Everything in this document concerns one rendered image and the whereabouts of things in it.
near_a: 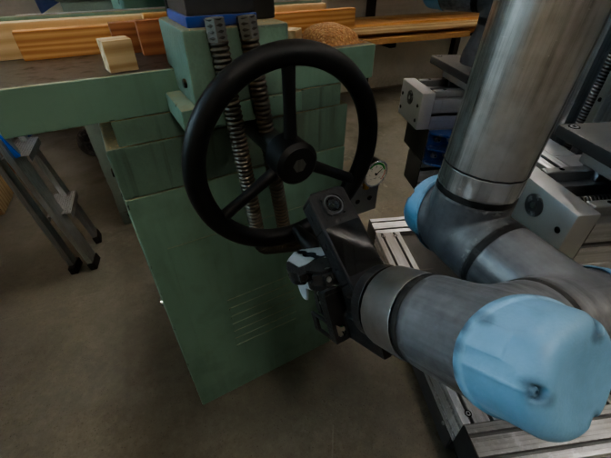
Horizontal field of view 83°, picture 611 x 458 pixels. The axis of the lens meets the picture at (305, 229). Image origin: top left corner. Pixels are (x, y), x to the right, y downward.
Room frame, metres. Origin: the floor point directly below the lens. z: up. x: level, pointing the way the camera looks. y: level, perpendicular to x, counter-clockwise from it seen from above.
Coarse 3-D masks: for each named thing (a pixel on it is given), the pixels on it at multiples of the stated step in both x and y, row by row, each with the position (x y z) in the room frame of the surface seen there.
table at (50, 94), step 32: (0, 64) 0.56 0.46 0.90; (32, 64) 0.56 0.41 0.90; (64, 64) 0.56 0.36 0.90; (96, 64) 0.56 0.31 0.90; (160, 64) 0.56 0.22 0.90; (0, 96) 0.43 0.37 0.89; (32, 96) 0.45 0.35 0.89; (64, 96) 0.47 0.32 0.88; (96, 96) 0.49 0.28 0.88; (128, 96) 0.50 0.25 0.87; (160, 96) 0.52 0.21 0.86; (0, 128) 0.43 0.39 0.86; (32, 128) 0.44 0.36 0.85; (64, 128) 0.46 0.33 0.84
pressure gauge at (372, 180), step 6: (372, 162) 0.66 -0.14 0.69; (378, 162) 0.66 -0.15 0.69; (384, 162) 0.67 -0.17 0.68; (372, 168) 0.65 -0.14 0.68; (378, 168) 0.66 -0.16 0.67; (384, 168) 0.67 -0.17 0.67; (366, 174) 0.65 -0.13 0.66; (372, 174) 0.66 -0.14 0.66; (378, 174) 0.66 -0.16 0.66; (384, 174) 0.67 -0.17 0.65; (366, 180) 0.65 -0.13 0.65; (372, 180) 0.66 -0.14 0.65; (378, 180) 0.67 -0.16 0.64; (366, 186) 0.68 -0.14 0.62; (372, 186) 0.65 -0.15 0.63
